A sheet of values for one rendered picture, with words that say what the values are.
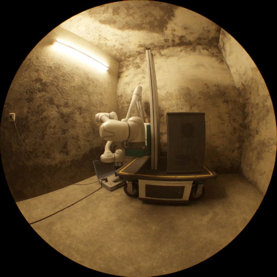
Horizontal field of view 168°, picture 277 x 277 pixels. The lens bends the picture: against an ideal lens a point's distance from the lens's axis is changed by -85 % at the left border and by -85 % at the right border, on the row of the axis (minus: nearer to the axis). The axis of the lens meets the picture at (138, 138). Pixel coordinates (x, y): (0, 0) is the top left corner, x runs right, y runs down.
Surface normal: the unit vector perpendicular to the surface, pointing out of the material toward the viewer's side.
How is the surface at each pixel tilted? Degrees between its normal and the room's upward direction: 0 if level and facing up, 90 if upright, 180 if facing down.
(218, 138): 90
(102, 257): 0
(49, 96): 90
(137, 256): 0
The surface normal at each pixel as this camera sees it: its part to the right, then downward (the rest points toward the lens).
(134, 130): 0.47, -0.02
